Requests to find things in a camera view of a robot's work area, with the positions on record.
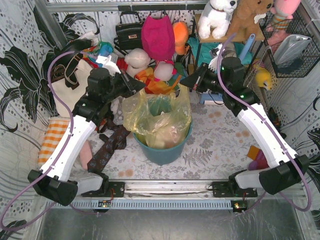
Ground yellow translucent trash bag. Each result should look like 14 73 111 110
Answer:
122 84 192 149

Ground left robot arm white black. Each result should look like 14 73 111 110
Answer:
27 67 146 206

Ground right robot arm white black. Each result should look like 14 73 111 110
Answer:
180 57 310 195

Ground cream canvas tote bag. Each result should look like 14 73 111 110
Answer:
51 59 93 118

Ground magenta knitted bag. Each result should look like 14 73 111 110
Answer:
141 15 175 61

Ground teal plastic trash bin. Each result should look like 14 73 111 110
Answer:
132 121 193 166

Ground orange striped cloth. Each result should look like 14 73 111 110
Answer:
134 67 185 95

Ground blue lint roller mop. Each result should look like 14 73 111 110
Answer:
199 34 255 106

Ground teal folded cloth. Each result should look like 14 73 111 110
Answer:
187 36 226 66

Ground white plush bear red clothes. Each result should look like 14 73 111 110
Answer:
116 48 151 78

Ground pink round plush head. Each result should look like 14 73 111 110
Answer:
153 60 177 82

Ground colorful rainbow cloth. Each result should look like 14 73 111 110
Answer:
82 41 113 62

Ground black leather handbag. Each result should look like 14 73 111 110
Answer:
113 11 144 51

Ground dark floral necktie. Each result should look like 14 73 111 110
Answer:
87 119 131 174

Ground orange plush toy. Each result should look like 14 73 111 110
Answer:
172 21 189 55

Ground yellow plush duck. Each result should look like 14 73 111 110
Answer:
252 58 273 91

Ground black round hat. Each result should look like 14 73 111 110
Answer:
54 38 93 57

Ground white plush dog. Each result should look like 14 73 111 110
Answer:
198 0 238 39

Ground black metal shelf rack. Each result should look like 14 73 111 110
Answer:
188 13 265 69

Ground brown teddy bear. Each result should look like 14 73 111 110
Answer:
226 0 274 39

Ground orange white checkered towel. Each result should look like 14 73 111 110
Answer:
37 117 70 166

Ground pink fuzzy cloth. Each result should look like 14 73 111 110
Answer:
79 140 93 170

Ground silver foil pouch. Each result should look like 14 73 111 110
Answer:
273 34 312 65

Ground purple orange sock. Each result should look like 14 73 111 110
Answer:
247 145 269 171

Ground pink plush toy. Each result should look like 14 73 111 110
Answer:
269 0 301 30

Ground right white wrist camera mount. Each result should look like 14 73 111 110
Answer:
208 48 221 73

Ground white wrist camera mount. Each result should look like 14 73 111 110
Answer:
95 55 121 76
208 48 221 73

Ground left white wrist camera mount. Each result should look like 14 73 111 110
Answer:
95 55 121 76

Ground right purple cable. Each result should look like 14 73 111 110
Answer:
216 32 313 213

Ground purple cable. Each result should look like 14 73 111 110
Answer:
0 51 101 231
216 32 313 213

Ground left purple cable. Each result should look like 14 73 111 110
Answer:
0 51 101 231

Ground black wire basket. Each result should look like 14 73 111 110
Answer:
260 12 320 78

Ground aluminium rail base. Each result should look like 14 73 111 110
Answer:
47 178 258 213

